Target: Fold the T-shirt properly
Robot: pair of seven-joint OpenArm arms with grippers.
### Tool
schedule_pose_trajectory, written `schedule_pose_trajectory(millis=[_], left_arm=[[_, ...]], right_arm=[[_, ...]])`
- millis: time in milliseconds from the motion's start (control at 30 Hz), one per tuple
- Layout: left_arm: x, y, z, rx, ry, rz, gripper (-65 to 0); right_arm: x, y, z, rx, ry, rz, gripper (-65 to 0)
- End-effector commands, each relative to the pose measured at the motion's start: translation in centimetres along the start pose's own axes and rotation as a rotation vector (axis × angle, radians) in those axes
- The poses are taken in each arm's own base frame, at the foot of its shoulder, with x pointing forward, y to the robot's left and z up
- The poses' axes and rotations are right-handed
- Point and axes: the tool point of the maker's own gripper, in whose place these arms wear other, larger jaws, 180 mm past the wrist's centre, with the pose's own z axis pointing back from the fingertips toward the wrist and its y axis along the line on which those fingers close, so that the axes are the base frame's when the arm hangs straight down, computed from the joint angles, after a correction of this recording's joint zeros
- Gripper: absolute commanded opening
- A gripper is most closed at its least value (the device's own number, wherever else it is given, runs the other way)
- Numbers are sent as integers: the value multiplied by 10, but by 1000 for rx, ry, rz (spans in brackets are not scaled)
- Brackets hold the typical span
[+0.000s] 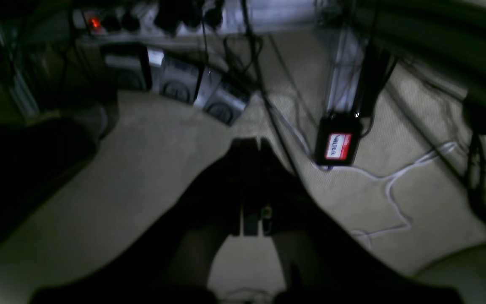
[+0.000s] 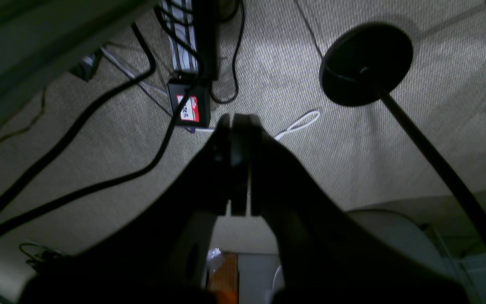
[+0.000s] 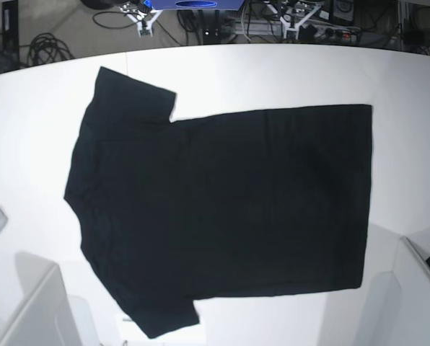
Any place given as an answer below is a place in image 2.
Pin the round black stand base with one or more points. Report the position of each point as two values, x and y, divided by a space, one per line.
365 65

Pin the black box red label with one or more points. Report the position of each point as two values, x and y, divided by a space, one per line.
196 113

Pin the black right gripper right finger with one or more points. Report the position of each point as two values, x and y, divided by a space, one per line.
329 256

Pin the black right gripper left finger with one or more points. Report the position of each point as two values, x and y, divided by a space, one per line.
157 258

